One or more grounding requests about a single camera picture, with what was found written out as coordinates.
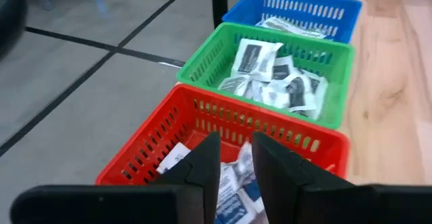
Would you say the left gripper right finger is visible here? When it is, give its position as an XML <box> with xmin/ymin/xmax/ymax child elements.
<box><xmin>252</xmin><ymin>132</ymin><xmax>355</xmax><ymax>224</ymax></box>

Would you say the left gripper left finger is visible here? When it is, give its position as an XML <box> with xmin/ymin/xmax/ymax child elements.
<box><xmin>150</xmin><ymin>132</ymin><xmax>222</xmax><ymax>224</ymax></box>

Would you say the green striped bandage packet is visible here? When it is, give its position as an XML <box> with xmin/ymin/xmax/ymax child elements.
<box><xmin>293</xmin><ymin>24</ymin><xmax>327</xmax><ymax>40</ymax></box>
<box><xmin>255</xmin><ymin>16</ymin><xmax>304</xmax><ymax>36</ymax></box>

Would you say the red plastic basket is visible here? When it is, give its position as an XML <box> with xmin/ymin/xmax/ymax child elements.
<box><xmin>95</xmin><ymin>84</ymin><xmax>351</xmax><ymax>224</ymax></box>

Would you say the green plastic basket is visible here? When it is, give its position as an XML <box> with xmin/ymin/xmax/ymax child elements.
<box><xmin>176</xmin><ymin>22</ymin><xmax>355</xmax><ymax>130</ymax></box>

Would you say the blue plastic basket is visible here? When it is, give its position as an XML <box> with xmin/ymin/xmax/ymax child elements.
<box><xmin>221</xmin><ymin>0</ymin><xmax>363</xmax><ymax>45</ymax></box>

